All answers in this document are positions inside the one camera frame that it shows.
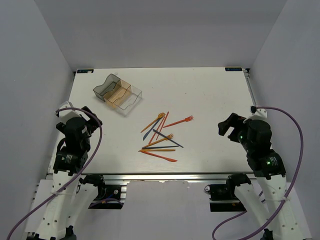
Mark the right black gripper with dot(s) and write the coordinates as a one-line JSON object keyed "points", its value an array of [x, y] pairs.
{"points": [[224, 125]]}

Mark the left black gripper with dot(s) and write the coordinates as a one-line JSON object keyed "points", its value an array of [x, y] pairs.
{"points": [[92, 123]]}

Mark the red plastic fork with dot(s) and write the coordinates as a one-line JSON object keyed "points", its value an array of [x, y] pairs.
{"points": [[187, 119]]}

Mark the orange plastic fork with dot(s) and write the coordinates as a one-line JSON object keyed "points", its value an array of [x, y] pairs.
{"points": [[158, 141]]}

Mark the orange plastic spoon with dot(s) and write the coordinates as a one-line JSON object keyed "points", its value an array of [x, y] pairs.
{"points": [[159, 117]]}

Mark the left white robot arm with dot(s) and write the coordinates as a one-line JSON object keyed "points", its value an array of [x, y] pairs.
{"points": [[70, 195]]}

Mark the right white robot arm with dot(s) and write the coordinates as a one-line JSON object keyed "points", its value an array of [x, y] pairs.
{"points": [[274, 214]]}

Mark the grey smoked container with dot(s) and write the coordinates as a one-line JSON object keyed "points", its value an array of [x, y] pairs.
{"points": [[108, 85]]}

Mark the clear container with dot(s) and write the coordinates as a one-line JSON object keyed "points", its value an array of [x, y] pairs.
{"points": [[129, 99]]}

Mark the left blue corner sticker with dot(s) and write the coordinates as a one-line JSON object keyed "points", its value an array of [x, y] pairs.
{"points": [[85, 71]]}

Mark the blue corner sticker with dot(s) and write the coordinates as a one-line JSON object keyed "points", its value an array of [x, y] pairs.
{"points": [[233, 69], [85, 71]]}

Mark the blue plastic knife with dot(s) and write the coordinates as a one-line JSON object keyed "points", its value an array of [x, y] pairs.
{"points": [[150, 130]]}

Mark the right blue corner sticker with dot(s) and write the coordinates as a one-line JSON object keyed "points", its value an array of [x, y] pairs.
{"points": [[233, 69]]}

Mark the orange plastic knife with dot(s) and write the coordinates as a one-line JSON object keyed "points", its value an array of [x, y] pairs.
{"points": [[157, 150]]}

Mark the red plastic knife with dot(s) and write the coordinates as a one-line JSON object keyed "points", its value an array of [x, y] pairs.
{"points": [[159, 156]]}

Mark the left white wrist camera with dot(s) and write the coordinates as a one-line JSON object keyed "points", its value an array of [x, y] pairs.
{"points": [[65, 115]]}

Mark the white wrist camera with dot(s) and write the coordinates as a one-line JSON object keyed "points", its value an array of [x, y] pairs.
{"points": [[65, 115], [258, 113]]}

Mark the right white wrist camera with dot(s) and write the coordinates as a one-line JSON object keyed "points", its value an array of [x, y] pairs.
{"points": [[258, 113]]}

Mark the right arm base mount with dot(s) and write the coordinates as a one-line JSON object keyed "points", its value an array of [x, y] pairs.
{"points": [[222, 196]]}

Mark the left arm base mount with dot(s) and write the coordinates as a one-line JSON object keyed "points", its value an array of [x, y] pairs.
{"points": [[111, 195]]}

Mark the aluminium table rail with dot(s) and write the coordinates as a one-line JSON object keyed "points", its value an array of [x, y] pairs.
{"points": [[164, 177]]}

